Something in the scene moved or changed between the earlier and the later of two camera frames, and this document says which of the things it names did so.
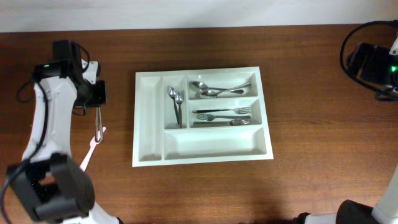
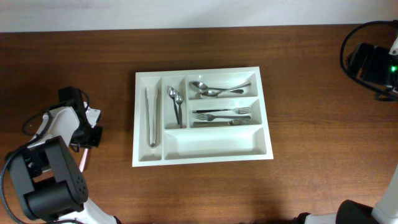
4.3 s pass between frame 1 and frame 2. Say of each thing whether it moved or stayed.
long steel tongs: moved
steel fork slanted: stayed
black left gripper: moved
